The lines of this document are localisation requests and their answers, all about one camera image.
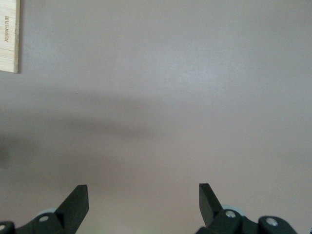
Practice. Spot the brown table mat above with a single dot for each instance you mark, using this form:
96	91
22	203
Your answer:
170	97

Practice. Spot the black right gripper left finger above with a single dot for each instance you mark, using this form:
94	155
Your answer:
70	212

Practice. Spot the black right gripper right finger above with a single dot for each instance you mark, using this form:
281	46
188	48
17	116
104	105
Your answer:
212	212

